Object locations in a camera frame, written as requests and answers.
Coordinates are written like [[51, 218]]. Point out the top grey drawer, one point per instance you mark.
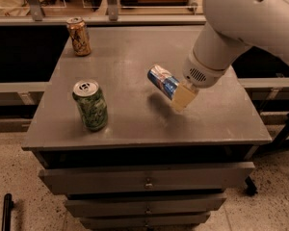
[[139, 179]]

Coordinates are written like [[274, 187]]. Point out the gold brown drink can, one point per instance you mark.
[[79, 35]]

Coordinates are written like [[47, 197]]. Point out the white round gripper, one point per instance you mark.
[[200, 71]]

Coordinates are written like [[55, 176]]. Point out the blue silver redbull can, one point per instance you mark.
[[163, 80]]

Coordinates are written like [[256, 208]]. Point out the green soda can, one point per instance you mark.
[[91, 104]]

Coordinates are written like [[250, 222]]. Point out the black pole on floor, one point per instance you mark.
[[7, 212]]

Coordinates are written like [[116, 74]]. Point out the black stand legs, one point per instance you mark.
[[281, 139]]

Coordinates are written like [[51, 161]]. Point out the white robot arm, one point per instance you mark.
[[232, 27]]

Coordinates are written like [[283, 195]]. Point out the grey drawer cabinet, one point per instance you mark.
[[220, 126]]

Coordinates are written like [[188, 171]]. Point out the middle grey drawer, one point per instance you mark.
[[145, 205]]

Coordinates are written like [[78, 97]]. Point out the grey drawer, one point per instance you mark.
[[139, 179], [145, 205], [148, 221]]

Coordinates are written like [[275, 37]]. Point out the metal rail frame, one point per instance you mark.
[[102, 12]]

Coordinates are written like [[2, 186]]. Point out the bottom grey drawer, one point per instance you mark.
[[148, 221]]

